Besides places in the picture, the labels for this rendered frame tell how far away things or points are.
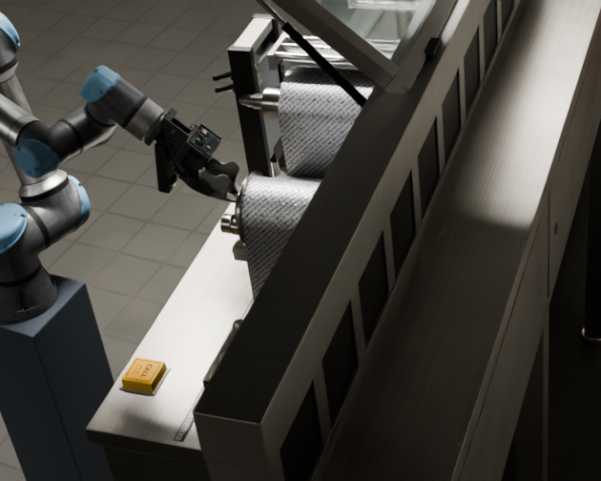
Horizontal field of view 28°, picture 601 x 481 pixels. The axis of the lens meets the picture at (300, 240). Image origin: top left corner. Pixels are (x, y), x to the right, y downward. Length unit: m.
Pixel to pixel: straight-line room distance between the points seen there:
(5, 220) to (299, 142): 0.68
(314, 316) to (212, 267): 1.36
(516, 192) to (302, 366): 0.67
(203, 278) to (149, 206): 1.91
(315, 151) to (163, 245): 2.05
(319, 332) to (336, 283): 0.07
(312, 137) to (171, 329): 0.54
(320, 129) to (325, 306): 0.96
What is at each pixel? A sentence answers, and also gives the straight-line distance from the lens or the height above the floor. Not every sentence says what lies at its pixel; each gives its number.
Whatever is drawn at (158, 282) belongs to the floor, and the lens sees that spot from 4.24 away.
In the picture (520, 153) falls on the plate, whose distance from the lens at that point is 2.05.
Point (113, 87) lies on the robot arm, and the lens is 2.27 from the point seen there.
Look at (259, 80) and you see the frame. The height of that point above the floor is 1.35.
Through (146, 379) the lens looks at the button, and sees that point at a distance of 2.48.
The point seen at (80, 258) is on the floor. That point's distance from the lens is 4.45.
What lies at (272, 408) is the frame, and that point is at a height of 1.64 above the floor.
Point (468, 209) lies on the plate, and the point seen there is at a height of 1.44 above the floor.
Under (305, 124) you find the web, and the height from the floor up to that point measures 1.34.
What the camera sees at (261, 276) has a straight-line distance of 2.32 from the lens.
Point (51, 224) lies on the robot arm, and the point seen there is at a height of 1.08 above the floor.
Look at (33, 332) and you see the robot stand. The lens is 2.71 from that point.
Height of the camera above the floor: 2.57
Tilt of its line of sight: 37 degrees down
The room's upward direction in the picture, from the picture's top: 8 degrees counter-clockwise
